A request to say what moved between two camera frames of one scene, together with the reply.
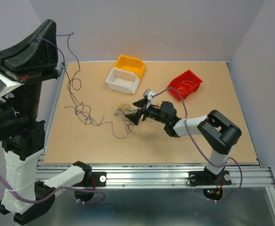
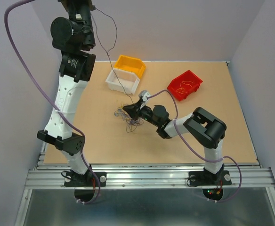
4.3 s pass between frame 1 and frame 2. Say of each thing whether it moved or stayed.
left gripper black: moved
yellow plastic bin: stayed
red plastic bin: stayed
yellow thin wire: stayed
